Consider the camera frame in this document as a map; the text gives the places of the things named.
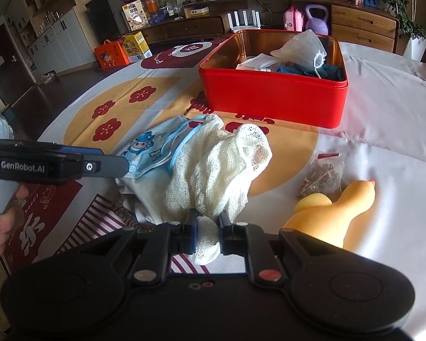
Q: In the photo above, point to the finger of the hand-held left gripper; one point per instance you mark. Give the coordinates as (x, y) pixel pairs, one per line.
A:
(106, 166)
(83, 150)

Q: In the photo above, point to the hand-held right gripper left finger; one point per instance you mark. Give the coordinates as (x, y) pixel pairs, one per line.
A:
(193, 236)

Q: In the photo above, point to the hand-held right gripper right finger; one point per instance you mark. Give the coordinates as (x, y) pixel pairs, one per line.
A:
(227, 238)

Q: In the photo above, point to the blue printed face mask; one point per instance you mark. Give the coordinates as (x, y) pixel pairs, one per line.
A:
(145, 145)

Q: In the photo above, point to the brown hair scrunchie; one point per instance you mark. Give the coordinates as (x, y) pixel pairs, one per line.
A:
(122, 209)

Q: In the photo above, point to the white mesh cloth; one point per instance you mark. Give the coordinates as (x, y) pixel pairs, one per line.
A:
(216, 170)

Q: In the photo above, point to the yellow rubber duck toy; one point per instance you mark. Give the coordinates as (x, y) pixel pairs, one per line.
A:
(333, 216)

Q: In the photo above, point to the clear bag of dried herbs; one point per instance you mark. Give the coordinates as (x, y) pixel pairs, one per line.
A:
(321, 177)

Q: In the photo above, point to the red tin box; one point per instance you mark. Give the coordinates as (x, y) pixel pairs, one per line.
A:
(269, 99)

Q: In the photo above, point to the white bead packet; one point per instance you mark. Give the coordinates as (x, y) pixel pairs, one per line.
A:
(257, 62)

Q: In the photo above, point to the blue nitrile glove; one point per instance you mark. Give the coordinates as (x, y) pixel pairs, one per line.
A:
(326, 71)

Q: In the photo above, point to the person's left hand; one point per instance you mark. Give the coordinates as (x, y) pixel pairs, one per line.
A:
(0, 223)

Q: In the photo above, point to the white shoes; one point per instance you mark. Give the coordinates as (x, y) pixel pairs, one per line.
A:
(48, 78)

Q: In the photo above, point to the orange gift bag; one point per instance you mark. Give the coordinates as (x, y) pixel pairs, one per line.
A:
(110, 57)

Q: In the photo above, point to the dark wooden door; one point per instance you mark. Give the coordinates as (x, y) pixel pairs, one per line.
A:
(7, 64)

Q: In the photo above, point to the yellow carton box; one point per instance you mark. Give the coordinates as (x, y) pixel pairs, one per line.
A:
(136, 48)

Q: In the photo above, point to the black cabinet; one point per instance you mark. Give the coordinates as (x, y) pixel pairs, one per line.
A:
(106, 17)

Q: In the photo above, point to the printed snack box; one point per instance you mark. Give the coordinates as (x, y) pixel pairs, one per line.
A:
(135, 16)

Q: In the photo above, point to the orange paper bag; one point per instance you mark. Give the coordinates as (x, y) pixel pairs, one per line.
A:
(151, 1)

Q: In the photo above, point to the wooden tv cabinet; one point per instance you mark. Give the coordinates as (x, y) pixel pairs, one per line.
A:
(195, 28)

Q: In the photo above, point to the small white box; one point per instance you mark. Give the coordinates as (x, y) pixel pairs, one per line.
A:
(196, 12)

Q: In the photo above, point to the white router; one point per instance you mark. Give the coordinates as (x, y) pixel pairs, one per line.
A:
(245, 25)

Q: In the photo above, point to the purple kettlebell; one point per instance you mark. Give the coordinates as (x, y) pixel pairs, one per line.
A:
(316, 23)

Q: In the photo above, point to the wooden drawer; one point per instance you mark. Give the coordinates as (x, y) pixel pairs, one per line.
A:
(362, 16)
(362, 36)

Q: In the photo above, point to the white planter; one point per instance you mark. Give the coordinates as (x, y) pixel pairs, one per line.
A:
(416, 48)

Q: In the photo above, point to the tall green potted tree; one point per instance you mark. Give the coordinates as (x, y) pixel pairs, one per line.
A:
(397, 0)

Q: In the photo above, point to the wall shelf cabinet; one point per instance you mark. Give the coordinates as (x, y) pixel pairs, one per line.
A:
(53, 25)

